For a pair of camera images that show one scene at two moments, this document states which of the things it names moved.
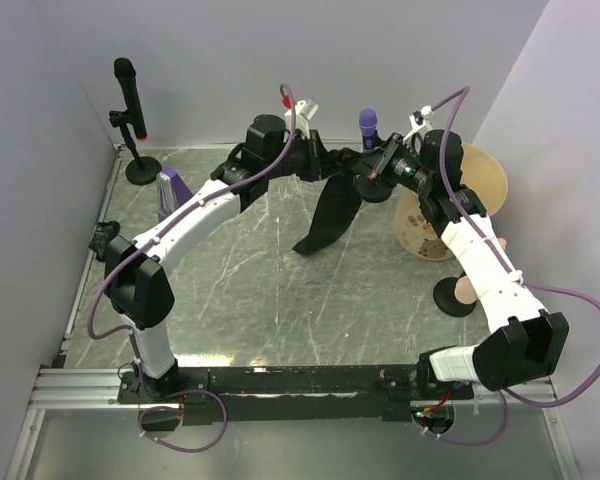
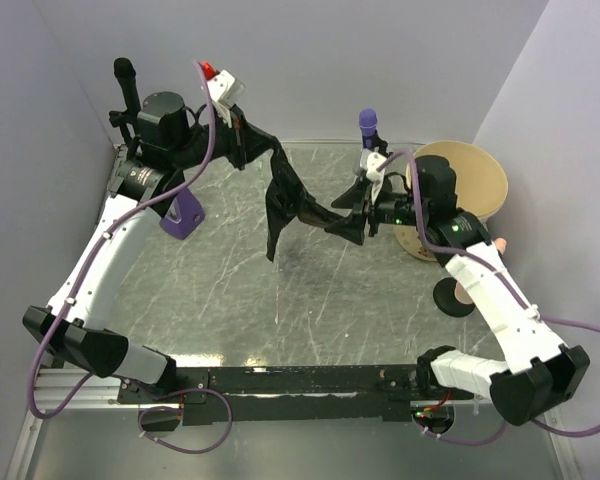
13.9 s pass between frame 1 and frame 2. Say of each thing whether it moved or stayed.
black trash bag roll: moved
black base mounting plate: stayed
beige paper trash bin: stayed
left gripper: moved
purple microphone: stayed
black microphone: stayed
